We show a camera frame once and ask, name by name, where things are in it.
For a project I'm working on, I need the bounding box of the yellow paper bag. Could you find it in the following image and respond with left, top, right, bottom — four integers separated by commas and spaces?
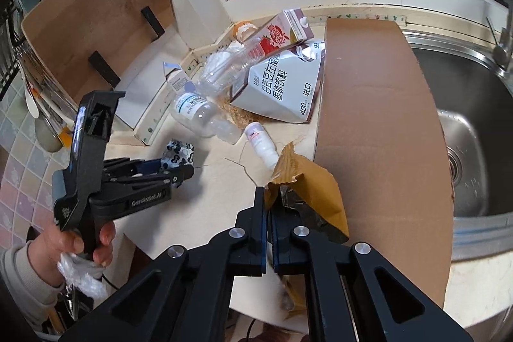
264, 142, 349, 325

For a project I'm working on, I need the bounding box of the large white brown milk carton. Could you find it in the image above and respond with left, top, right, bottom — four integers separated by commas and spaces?
231, 39, 325, 123

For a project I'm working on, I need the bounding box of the brown cardboard sheet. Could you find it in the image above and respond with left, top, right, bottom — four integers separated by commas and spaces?
314, 18, 454, 304

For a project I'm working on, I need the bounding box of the pink strawberry milk carton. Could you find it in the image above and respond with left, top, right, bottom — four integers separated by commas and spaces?
244, 9, 314, 58

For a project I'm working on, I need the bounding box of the wooden cutting board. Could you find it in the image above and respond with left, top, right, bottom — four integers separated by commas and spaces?
22, 0, 175, 102

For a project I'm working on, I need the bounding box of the white rice spoon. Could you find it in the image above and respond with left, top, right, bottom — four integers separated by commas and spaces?
24, 86, 39, 119

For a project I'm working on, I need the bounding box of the orange capped small jar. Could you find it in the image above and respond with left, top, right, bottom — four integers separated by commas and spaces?
232, 21, 258, 43

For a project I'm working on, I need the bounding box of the clear plastic wrap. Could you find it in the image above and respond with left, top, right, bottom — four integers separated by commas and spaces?
195, 37, 265, 97

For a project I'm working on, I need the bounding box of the chrome kitchen faucet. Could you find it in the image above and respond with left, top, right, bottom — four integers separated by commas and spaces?
486, 0, 513, 73

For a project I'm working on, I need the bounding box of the person's left hand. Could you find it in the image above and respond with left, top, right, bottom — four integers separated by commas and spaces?
28, 221, 116, 287

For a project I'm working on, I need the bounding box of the small purple white carton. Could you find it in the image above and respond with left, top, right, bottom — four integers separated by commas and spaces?
163, 62, 197, 94

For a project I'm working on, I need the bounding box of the clear plastic water bottle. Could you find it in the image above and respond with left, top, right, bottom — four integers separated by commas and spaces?
170, 92, 242, 145

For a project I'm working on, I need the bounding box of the black white patterned wrapper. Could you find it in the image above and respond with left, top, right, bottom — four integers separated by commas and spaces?
160, 140, 195, 170

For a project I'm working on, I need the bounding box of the tan loofah scrubber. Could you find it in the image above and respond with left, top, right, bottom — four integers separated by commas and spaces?
216, 96, 269, 129

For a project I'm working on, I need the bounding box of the stainless steel sink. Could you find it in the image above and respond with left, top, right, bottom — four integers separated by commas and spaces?
403, 30, 512, 261

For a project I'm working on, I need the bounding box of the small white yogurt bottle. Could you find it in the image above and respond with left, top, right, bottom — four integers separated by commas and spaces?
244, 121, 279, 170

